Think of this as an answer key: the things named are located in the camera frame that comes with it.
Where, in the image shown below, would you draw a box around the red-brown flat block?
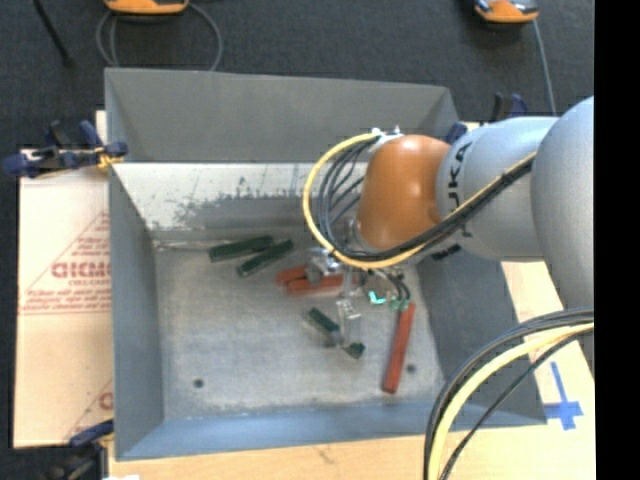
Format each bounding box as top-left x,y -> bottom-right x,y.
275,265 -> 312,286
381,301 -> 418,395
284,273 -> 352,298

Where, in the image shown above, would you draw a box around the brown cardboard board red print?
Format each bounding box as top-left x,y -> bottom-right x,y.
12,110 -> 117,450

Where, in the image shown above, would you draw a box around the grey metal bin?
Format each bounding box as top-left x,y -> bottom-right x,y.
103,66 -> 549,462

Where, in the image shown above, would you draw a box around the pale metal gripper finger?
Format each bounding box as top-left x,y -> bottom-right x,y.
324,300 -> 350,348
345,311 -> 364,353

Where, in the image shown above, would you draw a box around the dark green block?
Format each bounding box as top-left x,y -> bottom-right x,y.
235,238 -> 296,279
208,234 -> 276,264
302,307 -> 367,360

